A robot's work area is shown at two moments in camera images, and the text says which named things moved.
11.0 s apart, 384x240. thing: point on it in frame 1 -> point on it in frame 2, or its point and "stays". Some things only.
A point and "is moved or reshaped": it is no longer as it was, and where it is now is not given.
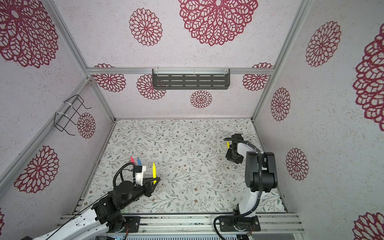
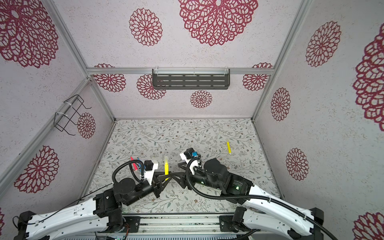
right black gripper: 229,156 -> 183,182
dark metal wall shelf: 191,78 stays
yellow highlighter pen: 154,172 is moved or reshaped
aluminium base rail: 202,224 stays
